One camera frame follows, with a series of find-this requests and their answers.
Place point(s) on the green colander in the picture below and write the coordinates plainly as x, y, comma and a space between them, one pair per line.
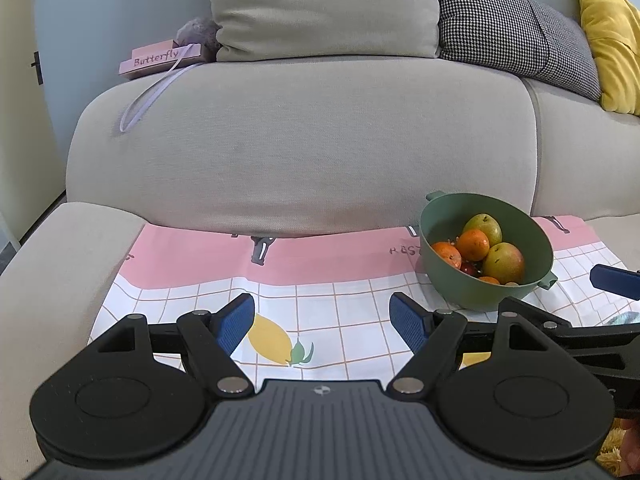
450, 290

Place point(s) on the houndstooth cushion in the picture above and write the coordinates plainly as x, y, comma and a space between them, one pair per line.
500, 25

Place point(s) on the pink checked printed cloth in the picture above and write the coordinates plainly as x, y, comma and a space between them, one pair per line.
325, 260

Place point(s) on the beige cushion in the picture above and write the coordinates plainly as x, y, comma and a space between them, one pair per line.
325, 10

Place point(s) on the pink gift box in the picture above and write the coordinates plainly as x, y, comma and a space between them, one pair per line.
155, 62

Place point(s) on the lilac ribbon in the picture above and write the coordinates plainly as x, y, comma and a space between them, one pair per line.
145, 102

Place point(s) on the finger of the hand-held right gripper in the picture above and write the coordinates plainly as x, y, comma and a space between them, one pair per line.
600, 339
612, 280

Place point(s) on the yellow-green lemon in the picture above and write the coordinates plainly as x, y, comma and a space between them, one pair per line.
487, 225

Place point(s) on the person's right hand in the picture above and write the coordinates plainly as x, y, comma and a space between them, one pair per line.
632, 445

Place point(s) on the grey plush toy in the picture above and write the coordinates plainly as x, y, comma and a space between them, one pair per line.
197, 35

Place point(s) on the black wall fixture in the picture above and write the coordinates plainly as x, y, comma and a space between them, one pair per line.
37, 67

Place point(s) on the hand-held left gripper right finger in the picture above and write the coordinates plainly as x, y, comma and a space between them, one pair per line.
407, 322

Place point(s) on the red cherry tomato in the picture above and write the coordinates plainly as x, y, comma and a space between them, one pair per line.
468, 269

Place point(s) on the yellow cushion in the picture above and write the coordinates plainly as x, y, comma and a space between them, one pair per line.
615, 50

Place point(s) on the beige fabric sofa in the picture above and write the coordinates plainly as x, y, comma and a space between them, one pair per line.
300, 150

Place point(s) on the orange mandarin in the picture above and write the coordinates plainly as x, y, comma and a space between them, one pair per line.
489, 280
474, 245
446, 254

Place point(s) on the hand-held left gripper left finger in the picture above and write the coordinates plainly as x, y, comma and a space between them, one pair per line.
235, 325

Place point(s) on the red-green mango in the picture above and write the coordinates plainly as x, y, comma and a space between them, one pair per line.
505, 262

